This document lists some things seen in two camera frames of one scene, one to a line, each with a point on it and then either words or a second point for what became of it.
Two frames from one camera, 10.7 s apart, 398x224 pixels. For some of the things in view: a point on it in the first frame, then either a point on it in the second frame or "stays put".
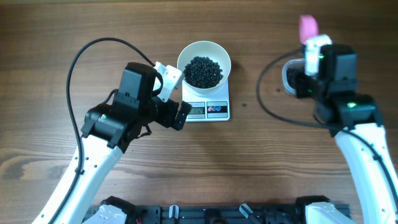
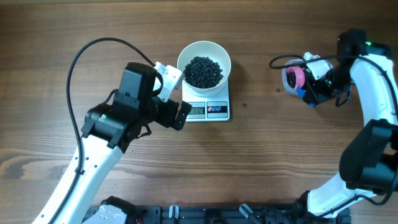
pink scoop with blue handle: [308, 27] -> [300, 83]
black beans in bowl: [202, 72] stays put
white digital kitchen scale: [207, 109] stays put
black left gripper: [173, 115] stays put
